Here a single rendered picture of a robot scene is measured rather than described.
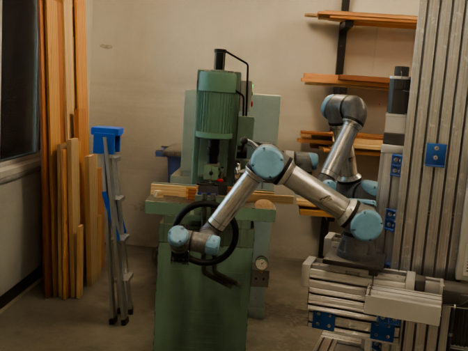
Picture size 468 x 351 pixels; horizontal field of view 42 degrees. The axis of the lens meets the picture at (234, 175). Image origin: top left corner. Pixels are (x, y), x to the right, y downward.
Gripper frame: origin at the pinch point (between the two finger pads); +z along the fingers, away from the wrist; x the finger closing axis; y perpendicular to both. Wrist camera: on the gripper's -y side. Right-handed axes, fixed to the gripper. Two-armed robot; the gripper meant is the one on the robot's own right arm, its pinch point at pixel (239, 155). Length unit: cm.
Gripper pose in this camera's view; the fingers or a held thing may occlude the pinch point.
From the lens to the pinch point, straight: 276.6
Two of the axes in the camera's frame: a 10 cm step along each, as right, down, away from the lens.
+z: -10.0, -0.8, -0.1
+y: 0.1, -0.5, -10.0
